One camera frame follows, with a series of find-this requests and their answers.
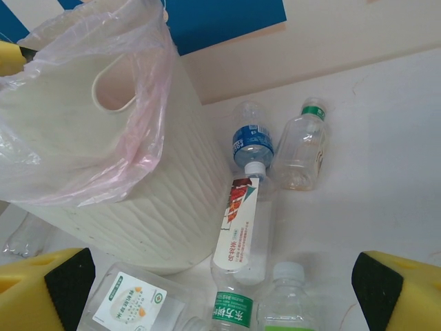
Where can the clear bottle green band label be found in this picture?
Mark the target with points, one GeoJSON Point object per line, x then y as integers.
{"type": "Point", "coordinates": [232, 310]}

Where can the clear bottle blue label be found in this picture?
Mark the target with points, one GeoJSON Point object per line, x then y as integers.
{"type": "Point", "coordinates": [253, 139]}

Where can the clear bottle green cap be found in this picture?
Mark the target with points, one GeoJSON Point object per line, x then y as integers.
{"type": "Point", "coordinates": [301, 151]}

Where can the cream plastic waste bin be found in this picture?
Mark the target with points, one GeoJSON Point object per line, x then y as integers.
{"type": "Point", "coordinates": [155, 224]}

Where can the clear bottle red white label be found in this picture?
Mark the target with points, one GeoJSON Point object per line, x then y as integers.
{"type": "Point", "coordinates": [241, 224]}

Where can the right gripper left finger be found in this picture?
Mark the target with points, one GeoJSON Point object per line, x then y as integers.
{"type": "Point", "coordinates": [31, 296]}

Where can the clear bottle large green label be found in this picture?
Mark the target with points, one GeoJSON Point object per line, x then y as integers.
{"type": "Point", "coordinates": [286, 296]}

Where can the pink plastic bin liner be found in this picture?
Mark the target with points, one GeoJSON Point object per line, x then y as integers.
{"type": "Point", "coordinates": [148, 103]}

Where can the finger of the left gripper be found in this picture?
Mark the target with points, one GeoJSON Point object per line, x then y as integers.
{"type": "Point", "coordinates": [10, 57]}

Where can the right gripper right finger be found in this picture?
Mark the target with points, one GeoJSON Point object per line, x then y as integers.
{"type": "Point", "coordinates": [410, 300]}

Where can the orange NFC juice bottle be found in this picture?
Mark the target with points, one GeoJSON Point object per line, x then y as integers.
{"type": "Point", "coordinates": [22, 236]}

